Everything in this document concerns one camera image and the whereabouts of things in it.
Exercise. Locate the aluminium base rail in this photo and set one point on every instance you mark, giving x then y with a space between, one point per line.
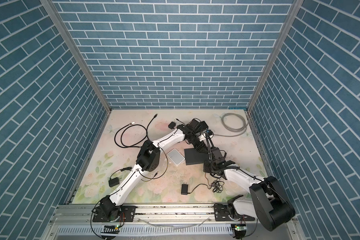
200 221

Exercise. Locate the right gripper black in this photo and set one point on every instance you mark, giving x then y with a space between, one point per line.
206 166

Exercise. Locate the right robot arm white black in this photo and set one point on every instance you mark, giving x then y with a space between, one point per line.
269 202

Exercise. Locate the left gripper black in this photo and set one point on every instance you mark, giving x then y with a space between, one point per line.
199 149

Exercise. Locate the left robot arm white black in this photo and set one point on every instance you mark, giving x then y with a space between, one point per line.
109 208

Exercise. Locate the black adapter left side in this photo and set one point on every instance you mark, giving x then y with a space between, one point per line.
120 177

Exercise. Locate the black ribbed box device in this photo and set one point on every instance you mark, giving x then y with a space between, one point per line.
201 126

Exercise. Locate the white small router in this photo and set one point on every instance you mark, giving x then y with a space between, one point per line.
176 157

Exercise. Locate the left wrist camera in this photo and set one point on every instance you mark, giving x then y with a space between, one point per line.
191 125

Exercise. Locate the dark grey network switch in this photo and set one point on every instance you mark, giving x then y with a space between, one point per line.
193 157

